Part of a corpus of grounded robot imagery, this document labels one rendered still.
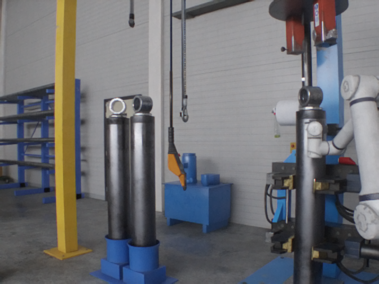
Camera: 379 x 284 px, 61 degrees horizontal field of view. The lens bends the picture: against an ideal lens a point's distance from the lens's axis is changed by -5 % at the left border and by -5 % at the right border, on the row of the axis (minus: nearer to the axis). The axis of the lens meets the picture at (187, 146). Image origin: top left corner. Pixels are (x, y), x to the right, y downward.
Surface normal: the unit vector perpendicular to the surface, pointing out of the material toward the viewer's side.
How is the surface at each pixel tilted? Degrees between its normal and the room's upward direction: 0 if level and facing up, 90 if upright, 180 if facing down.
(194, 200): 90
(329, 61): 90
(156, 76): 90
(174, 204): 90
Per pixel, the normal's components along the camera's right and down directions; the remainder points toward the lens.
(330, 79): -0.63, 0.02
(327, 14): 0.24, 0.02
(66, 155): 0.78, 0.01
